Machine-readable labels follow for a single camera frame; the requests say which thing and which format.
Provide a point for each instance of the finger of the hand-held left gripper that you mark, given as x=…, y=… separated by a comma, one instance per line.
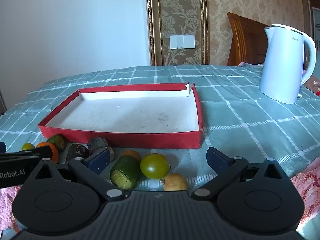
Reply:
x=37, y=151
x=3, y=147

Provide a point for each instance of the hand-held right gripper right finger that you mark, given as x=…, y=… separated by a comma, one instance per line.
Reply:
x=217, y=158

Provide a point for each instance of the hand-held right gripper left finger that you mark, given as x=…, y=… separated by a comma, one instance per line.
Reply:
x=98, y=161

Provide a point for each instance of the large orange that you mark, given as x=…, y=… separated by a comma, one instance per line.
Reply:
x=45, y=144

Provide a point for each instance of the small green lime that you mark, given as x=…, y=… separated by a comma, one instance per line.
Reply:
x=27, y=146

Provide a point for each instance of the dark sugarcane piece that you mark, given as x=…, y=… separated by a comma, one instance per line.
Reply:
x=77, y=151
x=97, y=143

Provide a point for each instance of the slim cucumber piece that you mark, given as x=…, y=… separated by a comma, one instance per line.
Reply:
x=58, y=141

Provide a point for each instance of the thick cucumber piece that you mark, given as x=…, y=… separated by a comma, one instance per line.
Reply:
x=127, y=168

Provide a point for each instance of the small tangerine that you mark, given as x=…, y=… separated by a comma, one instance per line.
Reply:
x=132, y=154

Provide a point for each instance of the tan longan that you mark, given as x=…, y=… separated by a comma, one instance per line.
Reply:
x=175, y=182

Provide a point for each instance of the green tomato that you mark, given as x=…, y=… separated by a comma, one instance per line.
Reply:
x=155, y=166

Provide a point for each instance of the red cardboard tray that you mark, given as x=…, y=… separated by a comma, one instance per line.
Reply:
x=137, y=115

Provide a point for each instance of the green checked bedsheet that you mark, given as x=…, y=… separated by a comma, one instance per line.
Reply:
x=237, y=120

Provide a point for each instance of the pink towel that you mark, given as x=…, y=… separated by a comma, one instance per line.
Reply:
x=307, y=187

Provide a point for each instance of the pile of clothes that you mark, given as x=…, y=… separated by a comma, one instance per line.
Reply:
x=250, y=64

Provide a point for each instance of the white electric kettle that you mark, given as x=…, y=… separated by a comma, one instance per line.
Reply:
x=282, y=67

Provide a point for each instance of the wooden headboard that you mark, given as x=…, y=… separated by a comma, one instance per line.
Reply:
x=250, y=42

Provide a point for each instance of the brown red packet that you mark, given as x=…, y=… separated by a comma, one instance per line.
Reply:
x=313, y=85

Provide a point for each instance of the gold framed wallpaper panel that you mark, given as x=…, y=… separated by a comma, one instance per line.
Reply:
x=180, y=17

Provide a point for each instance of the white wall switch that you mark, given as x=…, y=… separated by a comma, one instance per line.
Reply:
x=182, y=41

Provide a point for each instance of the white printed wall poster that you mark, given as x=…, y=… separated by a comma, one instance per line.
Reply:
x=317, y=30

